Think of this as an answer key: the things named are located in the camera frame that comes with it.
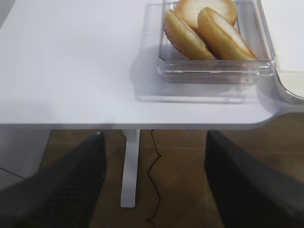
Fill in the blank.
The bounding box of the bottom rear bun half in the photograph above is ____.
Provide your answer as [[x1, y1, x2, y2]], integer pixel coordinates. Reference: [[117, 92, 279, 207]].
[[163, 9, 216, 60]]

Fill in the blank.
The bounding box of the black floor cable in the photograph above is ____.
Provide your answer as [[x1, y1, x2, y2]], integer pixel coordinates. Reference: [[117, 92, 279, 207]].
[[145, 129, 162, 222]]

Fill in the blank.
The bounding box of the top rear bun half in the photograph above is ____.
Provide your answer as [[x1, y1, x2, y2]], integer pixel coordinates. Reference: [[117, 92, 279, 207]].
[[174, 0, 238, 31]]

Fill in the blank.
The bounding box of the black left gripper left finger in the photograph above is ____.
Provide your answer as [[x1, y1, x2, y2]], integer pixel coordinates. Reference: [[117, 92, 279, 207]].
[[0, 132, 106, 228]]

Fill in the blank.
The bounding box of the bun half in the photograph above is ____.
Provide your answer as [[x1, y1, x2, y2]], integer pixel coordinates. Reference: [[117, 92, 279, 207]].
[[174, 0, 238, 31], [198, 7, 257, 61], [163, 9, 216, 60]]

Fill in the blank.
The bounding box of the white serving tray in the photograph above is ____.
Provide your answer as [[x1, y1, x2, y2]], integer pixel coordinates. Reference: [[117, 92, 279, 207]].
[[260, 0, 304, 105]]

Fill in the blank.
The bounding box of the white table leg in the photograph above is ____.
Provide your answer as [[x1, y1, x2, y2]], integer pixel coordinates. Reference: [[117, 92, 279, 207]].
[[121, 130, 140, 208]]

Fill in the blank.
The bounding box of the bottom front bun half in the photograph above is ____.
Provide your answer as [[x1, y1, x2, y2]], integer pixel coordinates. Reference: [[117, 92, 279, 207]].
[[198, 7, 257, 61]]

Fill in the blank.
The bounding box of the white paper liner sheet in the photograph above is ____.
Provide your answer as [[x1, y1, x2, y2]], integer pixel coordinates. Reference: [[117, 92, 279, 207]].
[[262, 0, 304, 72]]

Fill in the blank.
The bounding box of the clear bun container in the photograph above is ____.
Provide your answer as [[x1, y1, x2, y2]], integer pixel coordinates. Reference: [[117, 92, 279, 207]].
[[131, 0, 276, 104]]

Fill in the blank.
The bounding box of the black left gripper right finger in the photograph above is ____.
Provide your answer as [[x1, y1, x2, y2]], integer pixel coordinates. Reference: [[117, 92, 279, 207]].
[[205, 130, 304, 228]]

